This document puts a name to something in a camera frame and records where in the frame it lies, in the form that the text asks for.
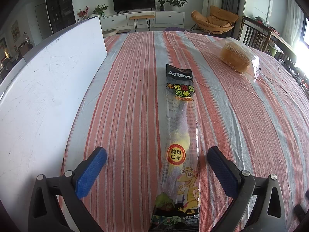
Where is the dark tall cabinet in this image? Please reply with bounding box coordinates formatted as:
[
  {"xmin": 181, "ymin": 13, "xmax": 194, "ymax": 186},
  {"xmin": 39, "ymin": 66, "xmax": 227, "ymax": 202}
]
[{"xmin": 46, "ymin": 0, "xmax": 76, "ymax": 34}]

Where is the red flower plant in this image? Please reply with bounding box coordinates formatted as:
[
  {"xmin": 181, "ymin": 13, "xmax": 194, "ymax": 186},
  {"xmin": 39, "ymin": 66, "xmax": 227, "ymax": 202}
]
[{"xmin": 77, "ymin": 6, "xmax": 88, "ymax": 20}]

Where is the small potted plant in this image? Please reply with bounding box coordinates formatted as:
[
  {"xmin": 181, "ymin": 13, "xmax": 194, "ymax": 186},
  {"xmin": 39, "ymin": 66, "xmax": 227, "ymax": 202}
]
[{"xmin": 158, "ymin": 0, "xmax": 166, "ymax": 10}]

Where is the wooden bench stool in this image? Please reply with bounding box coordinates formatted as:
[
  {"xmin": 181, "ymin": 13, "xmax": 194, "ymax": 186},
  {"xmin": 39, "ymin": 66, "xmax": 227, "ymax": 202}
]
[{"xmin": 129, "ymin": 14, "xmax": 155, "ymax": 32}]

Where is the gecko gummy candy pack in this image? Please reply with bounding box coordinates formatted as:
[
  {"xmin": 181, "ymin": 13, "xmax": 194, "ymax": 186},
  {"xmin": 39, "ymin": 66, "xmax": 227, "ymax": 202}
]
[{"xmin": 149, "ymin": 64, "xmax": 200, "ymax": 231}]

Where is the white storage box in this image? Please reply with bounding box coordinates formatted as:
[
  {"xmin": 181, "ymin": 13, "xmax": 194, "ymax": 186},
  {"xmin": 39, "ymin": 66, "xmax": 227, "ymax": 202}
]
[{"xmin": 1, "ymin": 17, "xmax": 107, "ymax": 230}]

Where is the dark wooden chair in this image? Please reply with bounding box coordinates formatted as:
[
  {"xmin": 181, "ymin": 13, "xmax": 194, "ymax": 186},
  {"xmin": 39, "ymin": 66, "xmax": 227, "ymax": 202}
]
[{"xmin": 237, "ymin": 15, "xmax": 272, "ymax": 52}]

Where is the green potted plant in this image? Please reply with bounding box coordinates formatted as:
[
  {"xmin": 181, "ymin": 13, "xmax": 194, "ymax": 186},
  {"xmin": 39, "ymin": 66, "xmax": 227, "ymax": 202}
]
[{"xmin": 167, "ymin": 0, "xmax": 188, "ymax": 11}]

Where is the orange lounge chair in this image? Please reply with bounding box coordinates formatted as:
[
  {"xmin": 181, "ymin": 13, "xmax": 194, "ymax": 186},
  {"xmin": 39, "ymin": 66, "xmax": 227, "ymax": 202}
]
[{"xmin": 189, "ymin": 5, "xmax": 239, "ymax": 35}]

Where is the bread in clear bag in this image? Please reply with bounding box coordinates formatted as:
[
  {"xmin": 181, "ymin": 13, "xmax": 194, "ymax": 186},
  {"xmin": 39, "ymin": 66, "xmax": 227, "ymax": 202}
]
[{"xmin": 212, "ymin": 37, "xmax": 261, "ymax": 83}]

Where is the striped red grey tablecloth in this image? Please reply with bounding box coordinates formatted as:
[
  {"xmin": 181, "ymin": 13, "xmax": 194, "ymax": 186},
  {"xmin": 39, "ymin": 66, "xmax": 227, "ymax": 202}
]
[{"xmin": 62, "ymin": 32, "xmax": 308, "ymax": 231}]

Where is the black television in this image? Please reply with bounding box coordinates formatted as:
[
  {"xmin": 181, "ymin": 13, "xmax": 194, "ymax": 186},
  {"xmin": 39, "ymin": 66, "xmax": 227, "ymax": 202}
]
[{"xmin": 113, "ymin": 0, "xmax": 155, "ymax": 13}]

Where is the white tv cabinet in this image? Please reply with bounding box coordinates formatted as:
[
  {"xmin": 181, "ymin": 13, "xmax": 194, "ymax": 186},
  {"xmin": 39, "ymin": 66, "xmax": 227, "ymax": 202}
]
[{"xmin": 100, "ymin": 10, "xmax": 185, "ymax": 30}]

